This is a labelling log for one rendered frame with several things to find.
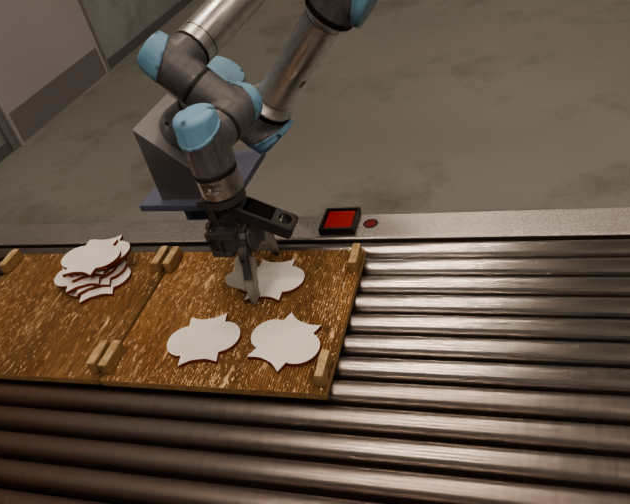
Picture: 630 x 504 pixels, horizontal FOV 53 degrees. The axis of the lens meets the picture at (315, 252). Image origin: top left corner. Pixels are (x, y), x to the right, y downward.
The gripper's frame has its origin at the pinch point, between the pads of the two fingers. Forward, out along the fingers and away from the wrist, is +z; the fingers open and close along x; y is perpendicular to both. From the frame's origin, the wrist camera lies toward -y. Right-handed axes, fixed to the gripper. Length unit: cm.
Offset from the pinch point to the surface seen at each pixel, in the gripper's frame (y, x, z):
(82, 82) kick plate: 292, -330, 70
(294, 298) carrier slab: -6.0, 4.5, 1.1
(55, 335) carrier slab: 39.8, 15.7, -1.2
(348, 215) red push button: -10.7, -21.7, 2.0
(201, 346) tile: 7.2, 17.7, -0.4
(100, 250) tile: 38.1, -3.9, -6.3
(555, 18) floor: -63, -370, 97
